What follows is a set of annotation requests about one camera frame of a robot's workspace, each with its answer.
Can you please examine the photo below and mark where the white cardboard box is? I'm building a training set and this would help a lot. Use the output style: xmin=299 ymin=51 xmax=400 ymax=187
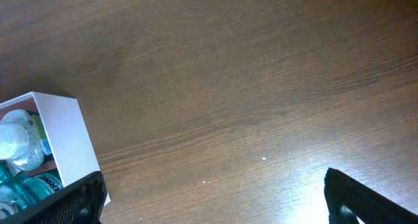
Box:
xmin=1 ymin=92 xmax=100 ymax=186

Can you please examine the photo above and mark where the green white soap box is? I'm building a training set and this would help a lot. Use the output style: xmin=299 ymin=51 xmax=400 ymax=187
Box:
xmin=31 ymin=114 xmax=52 ymax=155

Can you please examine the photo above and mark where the blue mouthwash bottle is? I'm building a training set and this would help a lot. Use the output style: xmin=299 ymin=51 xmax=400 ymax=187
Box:
xmin=1 ymin=161 xmax=63 ymax=219

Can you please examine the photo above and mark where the clear bottle with purple liquid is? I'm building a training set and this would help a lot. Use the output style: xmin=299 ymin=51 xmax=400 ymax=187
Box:
xmin=1 ymin=109 xmax=45 ymax=174

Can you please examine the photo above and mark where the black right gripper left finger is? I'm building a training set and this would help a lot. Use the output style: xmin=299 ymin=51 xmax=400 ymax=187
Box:
xmin=1 ymin=171 xmax=107 ymax=224

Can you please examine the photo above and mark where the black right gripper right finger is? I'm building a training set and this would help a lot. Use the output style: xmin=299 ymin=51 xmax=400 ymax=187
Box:
xmin=324 ymin=168 xmax=417 ymax=224

